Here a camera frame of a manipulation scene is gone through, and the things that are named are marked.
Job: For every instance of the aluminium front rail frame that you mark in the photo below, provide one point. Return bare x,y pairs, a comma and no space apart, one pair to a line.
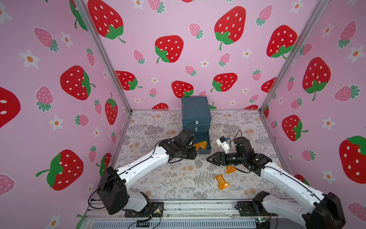
185,214

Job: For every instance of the aluminium corner post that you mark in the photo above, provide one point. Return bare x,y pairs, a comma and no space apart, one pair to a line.
307,29
86,17

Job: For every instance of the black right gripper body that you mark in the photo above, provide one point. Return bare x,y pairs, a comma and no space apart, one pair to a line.
222,158

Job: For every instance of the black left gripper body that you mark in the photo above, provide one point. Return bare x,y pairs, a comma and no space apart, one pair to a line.
188,152

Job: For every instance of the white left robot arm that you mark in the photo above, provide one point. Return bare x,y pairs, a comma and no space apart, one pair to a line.
115,183

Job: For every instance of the aluminium corner post right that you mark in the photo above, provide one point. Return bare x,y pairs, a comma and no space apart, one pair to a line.
307,29

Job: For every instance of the orange cookie packet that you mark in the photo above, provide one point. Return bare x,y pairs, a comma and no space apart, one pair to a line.
222,183
230,169
201,145

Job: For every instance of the aluminium corner post left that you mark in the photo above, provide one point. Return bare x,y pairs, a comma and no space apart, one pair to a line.
86,17

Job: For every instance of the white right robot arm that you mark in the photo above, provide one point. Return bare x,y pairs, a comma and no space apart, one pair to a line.
313,210

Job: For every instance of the teal drawer cabinet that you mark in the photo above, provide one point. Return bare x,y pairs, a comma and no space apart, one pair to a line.
196,117

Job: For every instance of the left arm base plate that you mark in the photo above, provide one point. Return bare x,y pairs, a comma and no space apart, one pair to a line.
140,206

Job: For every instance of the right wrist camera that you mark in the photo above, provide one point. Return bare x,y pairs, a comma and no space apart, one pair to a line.
224,143

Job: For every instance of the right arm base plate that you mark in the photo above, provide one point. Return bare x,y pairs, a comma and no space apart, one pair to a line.
251,208

